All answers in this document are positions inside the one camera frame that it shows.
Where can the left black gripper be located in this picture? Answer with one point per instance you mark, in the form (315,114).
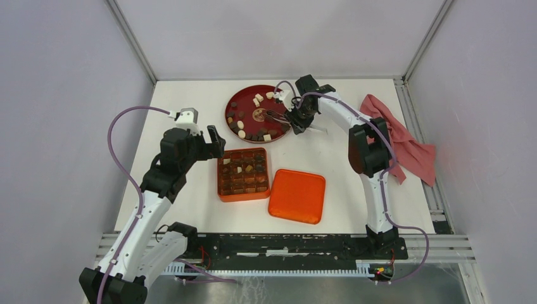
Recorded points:
(217,142)

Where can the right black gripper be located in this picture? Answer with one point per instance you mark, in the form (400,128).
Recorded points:
(299,126)

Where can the metal tongs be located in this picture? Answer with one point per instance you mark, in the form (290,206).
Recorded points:
(280,118)

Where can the round red tray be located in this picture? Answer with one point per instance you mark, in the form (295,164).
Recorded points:
(257,129)

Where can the orange chocolate box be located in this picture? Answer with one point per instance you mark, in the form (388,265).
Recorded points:
(246,186)

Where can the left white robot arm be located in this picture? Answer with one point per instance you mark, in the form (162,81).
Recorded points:
(128,270)

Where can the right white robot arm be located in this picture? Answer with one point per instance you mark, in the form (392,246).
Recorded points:
(369,149)

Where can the orange box lid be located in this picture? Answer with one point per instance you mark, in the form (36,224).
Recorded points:
(297,196)

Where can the pink cloth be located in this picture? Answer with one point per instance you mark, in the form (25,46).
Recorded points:
(411,155)

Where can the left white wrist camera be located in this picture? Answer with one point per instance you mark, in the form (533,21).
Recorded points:
(186,119)

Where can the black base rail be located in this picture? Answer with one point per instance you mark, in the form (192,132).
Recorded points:
(264,252)

